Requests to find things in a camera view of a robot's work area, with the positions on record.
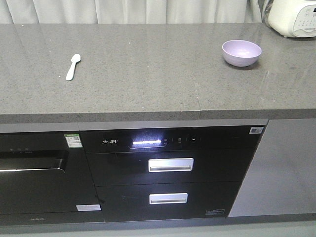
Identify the purple bowl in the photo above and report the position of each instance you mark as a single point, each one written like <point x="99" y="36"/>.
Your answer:
<point x="241" y="53"/>

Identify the mint green spoon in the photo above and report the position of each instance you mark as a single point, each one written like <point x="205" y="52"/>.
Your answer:
<point x="74" y="60"/>

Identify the black disinfection cabinet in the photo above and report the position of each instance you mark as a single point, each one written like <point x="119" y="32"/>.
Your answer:
<point x="118" y="160"/>

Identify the black built-in dishwasher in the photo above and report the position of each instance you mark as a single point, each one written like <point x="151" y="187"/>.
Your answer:
<point x="45" y="179"/>

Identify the grey cabinet door right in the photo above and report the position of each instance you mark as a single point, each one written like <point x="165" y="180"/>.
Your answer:
<point x="282" y="176"/>

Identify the white curtain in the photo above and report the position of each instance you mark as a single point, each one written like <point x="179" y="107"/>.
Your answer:
<point x="130" y="11"/>

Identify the upper silver drawer handle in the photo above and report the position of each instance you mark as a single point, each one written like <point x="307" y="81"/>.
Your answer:
<point x="170" y="165"/>

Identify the silver drawer handle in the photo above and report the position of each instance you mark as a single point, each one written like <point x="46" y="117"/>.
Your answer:
<point x="171" y="198"/>
<point x="170" y="165"/>

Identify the lower silver drawer handle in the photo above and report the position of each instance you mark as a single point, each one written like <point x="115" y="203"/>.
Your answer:
<point x="171" y="198"/>

